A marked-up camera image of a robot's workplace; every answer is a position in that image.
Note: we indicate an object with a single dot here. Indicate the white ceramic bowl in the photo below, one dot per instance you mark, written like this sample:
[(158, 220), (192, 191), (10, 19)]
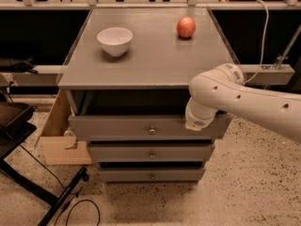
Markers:
[(115, 41)]

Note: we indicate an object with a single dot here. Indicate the grey bottom drawer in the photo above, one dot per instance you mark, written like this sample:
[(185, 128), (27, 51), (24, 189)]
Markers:
[(151, 175)]

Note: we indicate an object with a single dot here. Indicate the grey middle drawer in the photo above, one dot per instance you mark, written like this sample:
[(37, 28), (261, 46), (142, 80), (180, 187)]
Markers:
[(148, 152)]

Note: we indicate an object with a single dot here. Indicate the black metal stand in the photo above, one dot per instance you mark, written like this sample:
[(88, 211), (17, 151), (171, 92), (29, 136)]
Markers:
[(8, 143)]

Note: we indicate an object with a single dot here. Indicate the red apple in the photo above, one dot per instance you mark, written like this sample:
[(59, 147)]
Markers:
[(186, 27)]

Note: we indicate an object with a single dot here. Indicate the cardboard box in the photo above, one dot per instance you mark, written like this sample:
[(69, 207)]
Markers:
[(59, 144)]

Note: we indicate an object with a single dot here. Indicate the black tray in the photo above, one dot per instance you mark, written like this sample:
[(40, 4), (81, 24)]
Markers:
[(14, 116)]

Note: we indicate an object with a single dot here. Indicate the grey top drawer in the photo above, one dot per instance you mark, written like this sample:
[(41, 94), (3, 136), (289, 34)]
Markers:
[(144, 127)]

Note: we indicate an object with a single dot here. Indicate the grey drawer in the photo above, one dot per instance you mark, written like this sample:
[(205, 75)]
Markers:
[(148, 152), (151, 175), (144, 127)]

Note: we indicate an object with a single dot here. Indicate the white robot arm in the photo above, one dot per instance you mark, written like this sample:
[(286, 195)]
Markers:
[(223, 89)]

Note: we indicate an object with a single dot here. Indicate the grey drawer cabinet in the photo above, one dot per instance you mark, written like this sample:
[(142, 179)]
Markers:
[(151, 78)]

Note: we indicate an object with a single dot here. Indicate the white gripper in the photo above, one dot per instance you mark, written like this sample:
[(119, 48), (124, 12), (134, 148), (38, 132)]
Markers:
[(198, 121)]

